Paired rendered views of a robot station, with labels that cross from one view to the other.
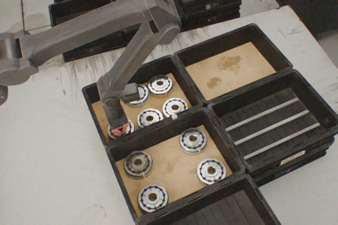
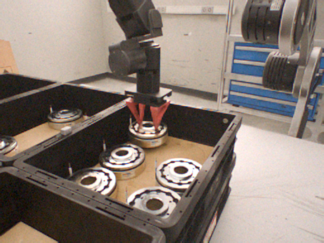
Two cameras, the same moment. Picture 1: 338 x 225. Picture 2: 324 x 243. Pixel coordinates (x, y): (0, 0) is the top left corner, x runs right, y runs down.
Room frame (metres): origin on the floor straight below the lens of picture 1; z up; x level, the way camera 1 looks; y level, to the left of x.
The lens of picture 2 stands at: (1.21, -0.18, 1.17)
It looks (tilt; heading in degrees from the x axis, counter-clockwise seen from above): 24 degrees down; 137
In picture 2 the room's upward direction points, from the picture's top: straight up
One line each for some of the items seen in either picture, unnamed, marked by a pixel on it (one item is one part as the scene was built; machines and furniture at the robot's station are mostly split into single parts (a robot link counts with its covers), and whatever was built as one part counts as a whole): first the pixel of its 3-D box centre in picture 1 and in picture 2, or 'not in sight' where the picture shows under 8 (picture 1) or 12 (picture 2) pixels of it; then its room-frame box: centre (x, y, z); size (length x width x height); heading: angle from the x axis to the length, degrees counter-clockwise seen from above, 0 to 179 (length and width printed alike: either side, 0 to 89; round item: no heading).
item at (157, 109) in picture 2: not in sight; (152, 110); (0.76, 0.20, 0.93); 0.07 x 0.07 x 0.09; 18
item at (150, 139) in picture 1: (174, 167); (50, 130); (0.57, 0.01, 0.87); 0.40 x 0.30 x 0.11; 109
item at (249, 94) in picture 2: not in sight; (271, 80); (0.30, 1.92, 0.60); 0.72 x 0.03 x 0.56; 12
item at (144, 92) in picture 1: (135, 93); (180, 173); (0.93, 0.14, 0.86); 0.10 x 0.10 x 0.01
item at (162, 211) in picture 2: (160, 83); (154, 205); (0.96, 0.03, 0.86); 0.05 x 0.05 x 0.01
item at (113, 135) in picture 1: (120, 129); (147, 127); (0.75, 0.20, 0.88); 0.10 x 0.10 x 0.01
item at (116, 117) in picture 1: (114, 110); (148, 82); (0.75, 0.20, 1.00); 0.10 x 0.07 x 0.07; 18
